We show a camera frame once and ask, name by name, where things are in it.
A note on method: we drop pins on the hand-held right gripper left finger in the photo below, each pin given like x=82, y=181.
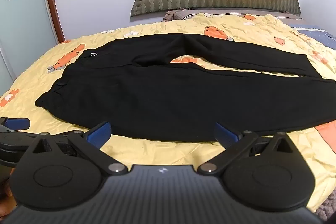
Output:
x=99, y=132

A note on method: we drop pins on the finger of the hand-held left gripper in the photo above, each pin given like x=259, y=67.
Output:
x=17, y=123

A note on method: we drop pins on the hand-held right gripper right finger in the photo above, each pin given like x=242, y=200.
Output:
x=223, y=132

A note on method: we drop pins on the black pants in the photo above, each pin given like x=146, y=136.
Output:
x=157, y=98

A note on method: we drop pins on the yellow carrot print blanket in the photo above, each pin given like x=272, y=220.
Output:
x=157, y=152

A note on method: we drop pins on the frosted glass flower print door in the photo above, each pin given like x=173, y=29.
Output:
x=23, y=16

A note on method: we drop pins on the grey striped bed sheet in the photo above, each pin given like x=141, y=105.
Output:
x=262, y=13

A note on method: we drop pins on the grey carpet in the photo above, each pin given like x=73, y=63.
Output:
x=328, y=205

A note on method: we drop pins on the blue grey quilt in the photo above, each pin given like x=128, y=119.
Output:
x=323, y=37

